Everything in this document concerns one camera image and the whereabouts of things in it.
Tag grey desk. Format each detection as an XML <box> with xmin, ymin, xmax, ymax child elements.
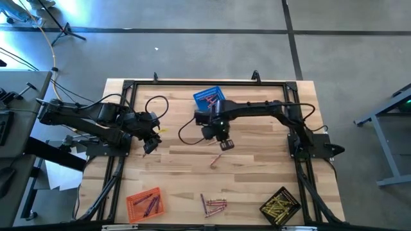
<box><xmin>0</xmin><ymin>153</ymin><xmax>37</xmax><ymax>222</ymax></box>
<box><xmin>0</xmin><ymin>69</ymin><xmax>53</xmax><ymax>158</ymax></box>

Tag orange crayon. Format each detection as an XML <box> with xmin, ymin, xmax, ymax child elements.
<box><xmin>209</xmin><ymin>152</ymin><xmax>225</xmax><ymax>167</ymax></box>

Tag silver metal bracket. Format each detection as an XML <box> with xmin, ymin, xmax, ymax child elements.
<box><xmin>281</xmin><ymin>225</ymin><xmax>318</xmax><ymax>231</ymax></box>
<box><xmin>101</xmin><ymin>224</ymin><xmax>139</xmax><ymax>231</ymax></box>

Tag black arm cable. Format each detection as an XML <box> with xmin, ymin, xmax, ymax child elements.
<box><xmin>178</xmin><ymin>115</ymin><xmax>206</xmax><ymax>146</ymax></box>
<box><xmin>144</xmin><ymin>94</ymin><xmax>170</xmax><ymax>123</ymax></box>

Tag blue plastic basket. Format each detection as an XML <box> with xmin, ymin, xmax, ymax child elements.
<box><xmin>192</xmin><ymin>85</ymin><xmax>226</xmax><ymax>112</ymax></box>

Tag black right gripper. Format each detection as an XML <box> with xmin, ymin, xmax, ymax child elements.
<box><xmin>201</xmin><ymin>120</ymin><xmax>235</xmax><ymax>152</ymax></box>

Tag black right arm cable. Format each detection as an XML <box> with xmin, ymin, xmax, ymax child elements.
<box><xmin>178</xmin><ymin>115</ymin><xmax>206</xmax><ymax>146</ymax></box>

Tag black stand leg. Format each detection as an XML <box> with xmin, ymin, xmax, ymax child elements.
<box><xmin>24</xmin><ymin>136</ymin><xmax>87</xmax><ymax>173</ymax></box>

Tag orange plastic basket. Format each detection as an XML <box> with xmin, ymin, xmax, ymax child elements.
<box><xmin>125</xmin><ymin>187</ymin><xmax>166</xmax><ymax>224</ymax></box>

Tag white paper sheets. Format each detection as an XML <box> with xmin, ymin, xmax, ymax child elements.
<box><xmin>33</xmin><ymin>157</ymin><xmax>89</xmax><ymax>193</ymax></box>

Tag black desk device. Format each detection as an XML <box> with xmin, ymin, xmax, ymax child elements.
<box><xmin>0</xmin><ymin>110</ymin><xmax>14</xmax><ymax>147</ymax></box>

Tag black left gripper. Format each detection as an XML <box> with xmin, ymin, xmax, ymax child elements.
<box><xmin>121</xmin><ymin>111</ymin><xmax>161</xmax><ymax>155</ymax></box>

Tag black floor tripod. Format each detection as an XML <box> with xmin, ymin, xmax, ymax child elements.
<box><xmin>37</xmin><ymin>0</ymin><xmax>87</xmax><ymax>46</ymax></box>

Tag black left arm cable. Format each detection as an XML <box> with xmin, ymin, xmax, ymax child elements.
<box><xmin>144</xmin><ymin>94</ymin><xmax>170</xmax><ymax>123</ymax></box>

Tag grey metal table frame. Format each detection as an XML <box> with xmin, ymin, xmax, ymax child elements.
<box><xmin>353</xmin><ymin>82</ymin><xmax>411</xmax><ymax>187</ymax></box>

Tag black desk clamp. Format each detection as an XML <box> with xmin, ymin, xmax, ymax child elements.
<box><xmin>0</xmin><ymin>81</ymin><xmax>38</xmax><ymax>105</ymax></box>

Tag black plastic basket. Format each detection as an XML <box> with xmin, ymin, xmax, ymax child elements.
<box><xmin>258</xmin><ymin>185</ymin><xmax>302</xmax><ymax>227</ymax></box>

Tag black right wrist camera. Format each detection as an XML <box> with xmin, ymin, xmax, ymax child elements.
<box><xmin>193</xmin><ymin>110</ymin><xmax>214</xmax><ymax>126</ymax></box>

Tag yellow floor cable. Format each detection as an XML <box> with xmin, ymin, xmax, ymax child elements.
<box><xmin>17</xmin><ymin>0</ymin><xmax>65</xmax><ymax>101</ymax></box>

